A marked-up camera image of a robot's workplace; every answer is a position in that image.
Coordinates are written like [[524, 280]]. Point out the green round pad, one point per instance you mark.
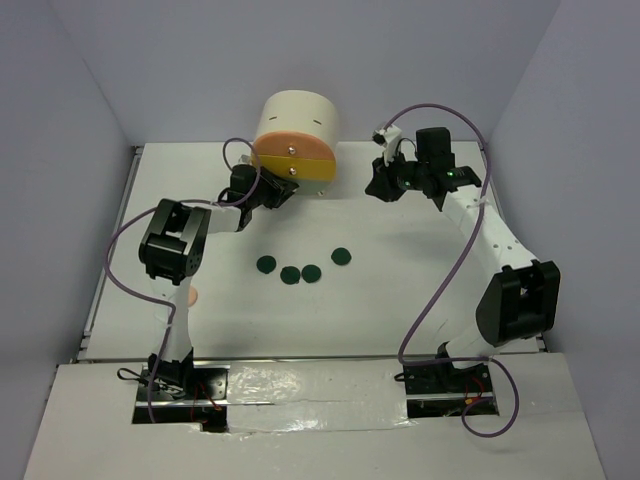
[[341, 256], [311, 273], [290, 275], [266, 264]]

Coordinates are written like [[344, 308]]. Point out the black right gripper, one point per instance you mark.
[[382, 185]]

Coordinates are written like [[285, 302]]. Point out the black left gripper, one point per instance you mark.
[[280, 189]]

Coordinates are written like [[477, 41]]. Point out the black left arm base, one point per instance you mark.
[[201, 399]]

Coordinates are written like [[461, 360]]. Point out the clear plastic sheet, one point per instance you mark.
[[315, 396]]

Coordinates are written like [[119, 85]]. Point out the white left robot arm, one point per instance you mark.
[[172, 251]]

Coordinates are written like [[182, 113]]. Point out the yellow drawer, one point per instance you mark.
[[320, 170]]

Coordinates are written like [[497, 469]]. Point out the cream round drawer cabinet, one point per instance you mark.
[[302, 111]]

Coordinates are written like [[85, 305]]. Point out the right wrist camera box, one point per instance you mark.
[[389, 139]]

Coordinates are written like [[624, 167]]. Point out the green round pad folded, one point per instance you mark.
[[290, 275]]

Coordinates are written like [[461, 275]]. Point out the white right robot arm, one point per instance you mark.
[[521, 296]]

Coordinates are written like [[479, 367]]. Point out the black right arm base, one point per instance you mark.
[[440, 385]]

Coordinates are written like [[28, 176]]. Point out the peach round makeup puff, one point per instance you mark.
[[193, 296]]

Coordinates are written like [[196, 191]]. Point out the orange top drawer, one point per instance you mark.
[[305, 146]]

